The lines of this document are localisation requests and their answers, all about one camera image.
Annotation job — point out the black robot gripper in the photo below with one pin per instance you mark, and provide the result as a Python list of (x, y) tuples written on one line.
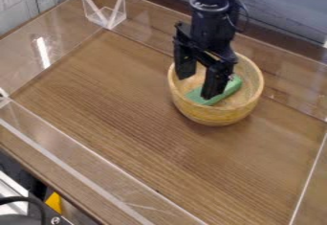
[(203, 41)]

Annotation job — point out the green rectangular block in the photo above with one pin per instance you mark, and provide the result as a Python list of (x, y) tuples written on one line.
[(232, 87)]

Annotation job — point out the brown wooden bowl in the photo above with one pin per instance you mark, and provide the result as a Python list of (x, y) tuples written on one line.
[(231, 109)]

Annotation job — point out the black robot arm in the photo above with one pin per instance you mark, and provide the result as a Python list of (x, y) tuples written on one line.
[(203, 42)]

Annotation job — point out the clear acrylic corner bracket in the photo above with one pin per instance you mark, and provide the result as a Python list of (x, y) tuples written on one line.
[(106, 17)]

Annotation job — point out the clear acrylic front wall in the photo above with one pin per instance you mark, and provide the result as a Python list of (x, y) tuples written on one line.
[(102, 189)]

